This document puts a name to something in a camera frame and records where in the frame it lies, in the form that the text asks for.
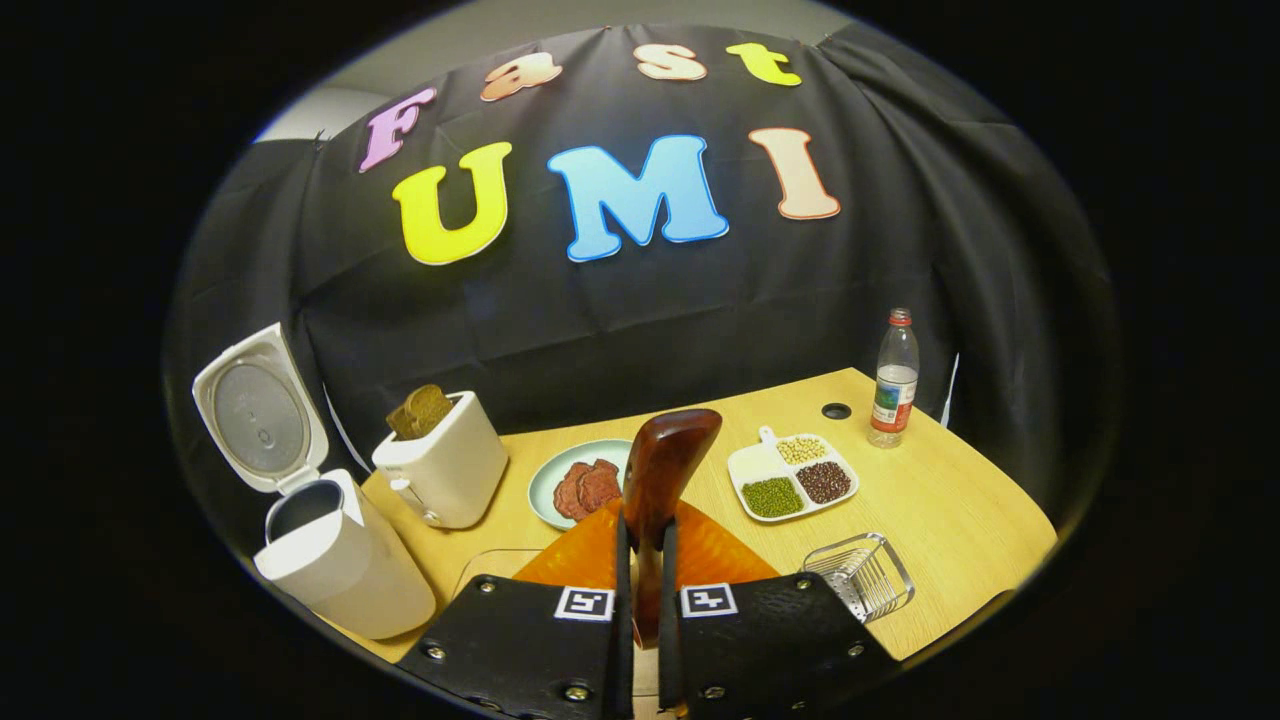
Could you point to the clear chopstick holder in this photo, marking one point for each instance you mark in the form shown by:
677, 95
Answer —
860, 575

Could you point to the white divided dish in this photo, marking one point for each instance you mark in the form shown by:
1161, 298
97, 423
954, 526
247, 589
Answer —
790, 475

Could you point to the red meat slice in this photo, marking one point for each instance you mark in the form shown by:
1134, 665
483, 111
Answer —
570, 495
602, 483

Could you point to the black backdrop cloth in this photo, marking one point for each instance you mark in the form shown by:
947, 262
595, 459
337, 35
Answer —
650, 320

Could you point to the clear water bottle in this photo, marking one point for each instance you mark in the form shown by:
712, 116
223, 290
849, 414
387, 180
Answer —
893, 390

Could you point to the white rice portion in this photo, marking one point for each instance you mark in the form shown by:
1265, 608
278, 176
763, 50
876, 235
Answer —
757, 465

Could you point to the pale green plate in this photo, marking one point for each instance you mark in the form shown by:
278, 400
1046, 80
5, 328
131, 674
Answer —
545, 480

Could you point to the white toaster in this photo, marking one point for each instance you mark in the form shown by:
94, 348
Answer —
450, 480

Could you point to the green mung beans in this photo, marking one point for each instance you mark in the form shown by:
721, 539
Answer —
772, 497

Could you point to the pale rounded cutting board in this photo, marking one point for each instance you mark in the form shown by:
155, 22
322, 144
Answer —
490, 570

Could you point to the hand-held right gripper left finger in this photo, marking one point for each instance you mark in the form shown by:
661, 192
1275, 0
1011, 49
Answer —
520, 650

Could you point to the brown wooden spoon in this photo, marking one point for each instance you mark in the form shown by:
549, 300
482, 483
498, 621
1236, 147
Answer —
665, 460

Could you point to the brown bread slice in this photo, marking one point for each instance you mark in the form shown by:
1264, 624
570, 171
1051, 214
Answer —
398, 420
430, 405

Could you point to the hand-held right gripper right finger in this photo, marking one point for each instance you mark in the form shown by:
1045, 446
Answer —
770, 650

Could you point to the white rice cooker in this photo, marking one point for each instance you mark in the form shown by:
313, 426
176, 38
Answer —
340, 570

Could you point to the dark red beans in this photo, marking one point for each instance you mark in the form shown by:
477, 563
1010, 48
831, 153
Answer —
823, 481

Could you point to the yellow soybeans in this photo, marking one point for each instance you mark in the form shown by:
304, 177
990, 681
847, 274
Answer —
802, 450

